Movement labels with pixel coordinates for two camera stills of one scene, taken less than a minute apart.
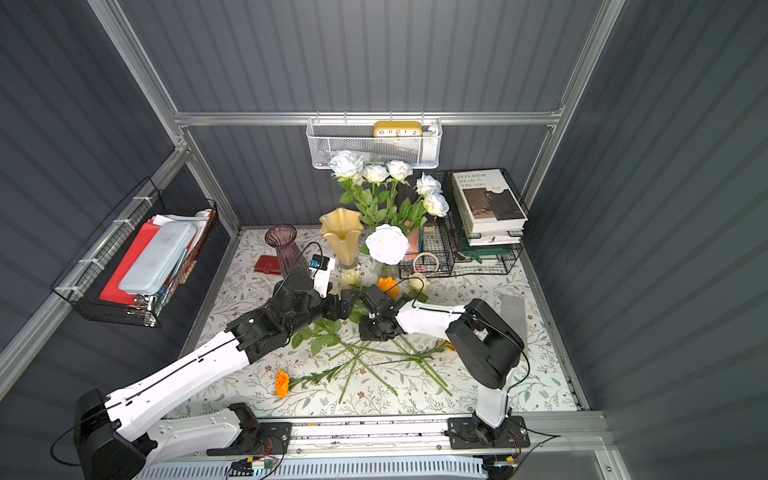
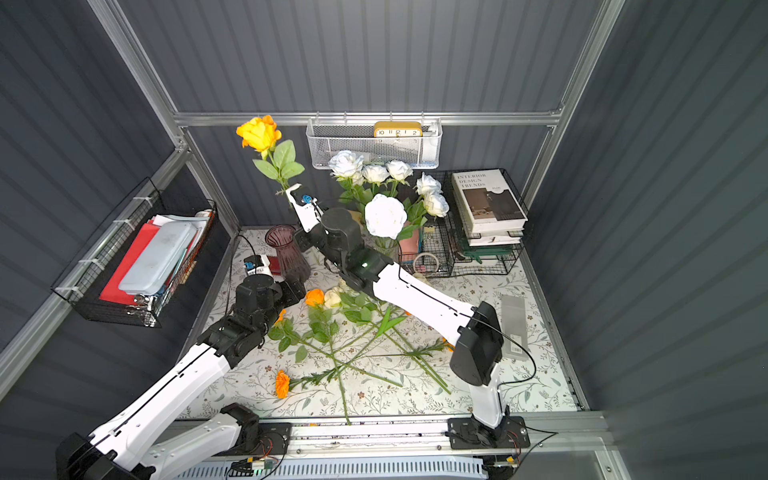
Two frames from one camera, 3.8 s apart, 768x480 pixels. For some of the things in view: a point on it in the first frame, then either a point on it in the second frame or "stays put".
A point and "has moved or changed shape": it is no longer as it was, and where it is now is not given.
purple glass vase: [282, 237] stays put
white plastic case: [158, 258] stays put
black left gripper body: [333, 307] → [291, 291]
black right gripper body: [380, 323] → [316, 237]
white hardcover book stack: [488, 208] stays put
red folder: [132, 256] stays put
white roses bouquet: [427, 185] stays put
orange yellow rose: [390, 286] has moved or changed shape
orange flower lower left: [282, 383] stays put
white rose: [433, 204] stays put
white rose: [375, 173] has moved or changed shape
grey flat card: [514, 311] stays put
